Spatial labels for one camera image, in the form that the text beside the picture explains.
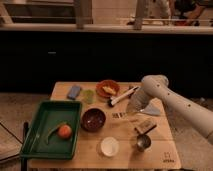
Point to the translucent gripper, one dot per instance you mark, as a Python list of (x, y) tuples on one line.
[(134, 106)]

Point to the silver fork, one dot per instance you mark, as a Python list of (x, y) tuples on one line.
[(118, 115)]

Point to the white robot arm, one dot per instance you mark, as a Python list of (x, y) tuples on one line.
[(156, 86)]

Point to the light blue cloth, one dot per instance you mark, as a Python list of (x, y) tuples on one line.
[(151, 109)]

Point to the orange plate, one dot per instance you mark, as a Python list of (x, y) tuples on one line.
[(110, 83)]

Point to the yellow food piece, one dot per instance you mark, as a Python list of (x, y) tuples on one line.
[(109, 90)]

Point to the metal measuring cup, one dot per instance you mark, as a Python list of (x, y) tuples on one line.
[(143, 140)]

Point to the dark brown bowl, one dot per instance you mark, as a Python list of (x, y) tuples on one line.
[(93, 120)]

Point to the green plastic cup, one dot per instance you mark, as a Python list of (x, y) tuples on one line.
[(88, 96)]

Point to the blue sponge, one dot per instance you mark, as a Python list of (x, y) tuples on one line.
[(74, 92)]

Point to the orange fruit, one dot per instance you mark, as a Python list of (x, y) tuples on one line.
[(64, 132)]

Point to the green chili pepper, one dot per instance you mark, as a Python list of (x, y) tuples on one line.
[(52, 130)]

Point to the green plastic tray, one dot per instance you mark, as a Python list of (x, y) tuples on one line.
[(42, 140)]

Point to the white black handled brush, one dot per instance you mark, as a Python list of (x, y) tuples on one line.
[(113, 101)]

